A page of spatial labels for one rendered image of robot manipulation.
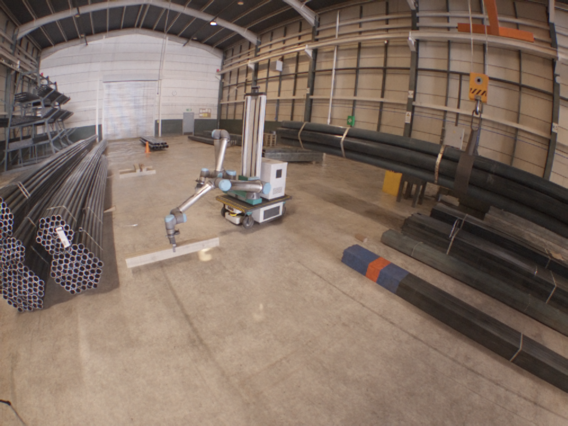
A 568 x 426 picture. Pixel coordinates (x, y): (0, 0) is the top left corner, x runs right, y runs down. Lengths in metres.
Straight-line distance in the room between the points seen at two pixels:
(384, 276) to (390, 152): 1.36
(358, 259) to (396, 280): 0.48
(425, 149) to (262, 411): 2.67
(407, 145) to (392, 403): 2.42
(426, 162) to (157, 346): 2.86
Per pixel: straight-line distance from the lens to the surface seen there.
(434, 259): 3.13
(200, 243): 2.48
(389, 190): 6.33
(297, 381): 1.59
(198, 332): 1.81
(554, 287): 3.49
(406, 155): 2.71
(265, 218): 3.22
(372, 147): 2.90
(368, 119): 11.66
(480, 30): 10.48
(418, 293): 2.33
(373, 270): 2.47
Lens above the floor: 1.39
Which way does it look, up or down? 21 degrees down
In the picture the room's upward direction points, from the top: 6 degrees clockwise
